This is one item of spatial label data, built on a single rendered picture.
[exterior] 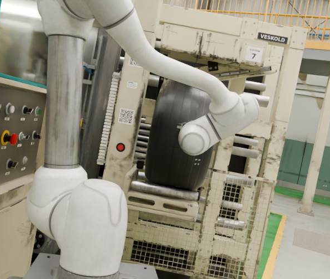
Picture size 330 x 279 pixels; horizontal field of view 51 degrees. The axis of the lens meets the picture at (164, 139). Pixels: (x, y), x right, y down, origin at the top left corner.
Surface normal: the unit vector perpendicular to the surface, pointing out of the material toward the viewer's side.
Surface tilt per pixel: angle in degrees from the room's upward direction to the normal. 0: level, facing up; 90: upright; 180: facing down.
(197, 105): 59
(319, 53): 90
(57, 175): 53
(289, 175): 90
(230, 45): 90
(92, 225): 80
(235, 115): 110
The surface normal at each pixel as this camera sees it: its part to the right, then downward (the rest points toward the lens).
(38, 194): -0.56, -0.07
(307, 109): -0.37, -0.02
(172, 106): 0.06, -0.40
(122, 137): -0.04, 0.04
